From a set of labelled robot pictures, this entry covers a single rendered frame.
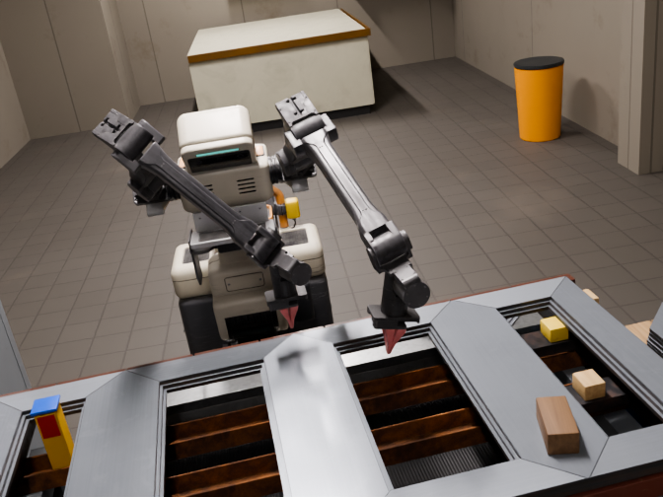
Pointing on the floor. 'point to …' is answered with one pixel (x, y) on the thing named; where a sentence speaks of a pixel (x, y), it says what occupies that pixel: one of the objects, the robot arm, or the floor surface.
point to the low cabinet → (284, 66)
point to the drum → (539, 97)
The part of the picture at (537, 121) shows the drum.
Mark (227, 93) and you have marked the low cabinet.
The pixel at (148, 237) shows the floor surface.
